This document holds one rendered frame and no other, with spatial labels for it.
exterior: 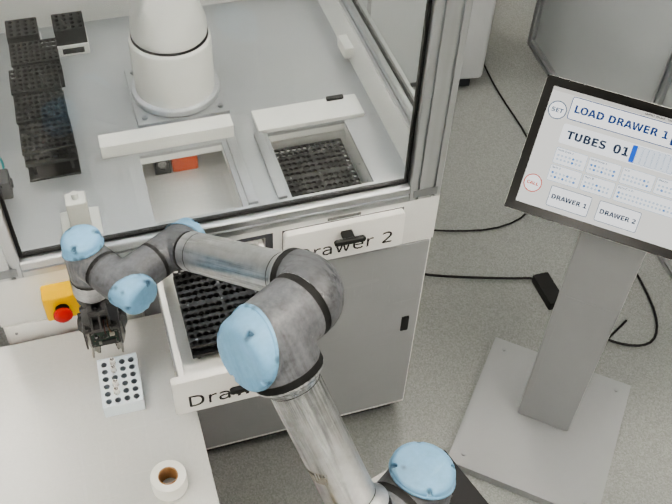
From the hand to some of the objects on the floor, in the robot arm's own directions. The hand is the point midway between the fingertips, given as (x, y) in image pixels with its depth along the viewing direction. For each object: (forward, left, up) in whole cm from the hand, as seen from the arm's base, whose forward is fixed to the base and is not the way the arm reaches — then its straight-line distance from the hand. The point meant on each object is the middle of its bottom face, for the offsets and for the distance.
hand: (108, 343), depth 189 cm
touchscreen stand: (-52, -110, -82) cm, 147 cm away
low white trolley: (-5, +18, -87) cm, 89 cm away
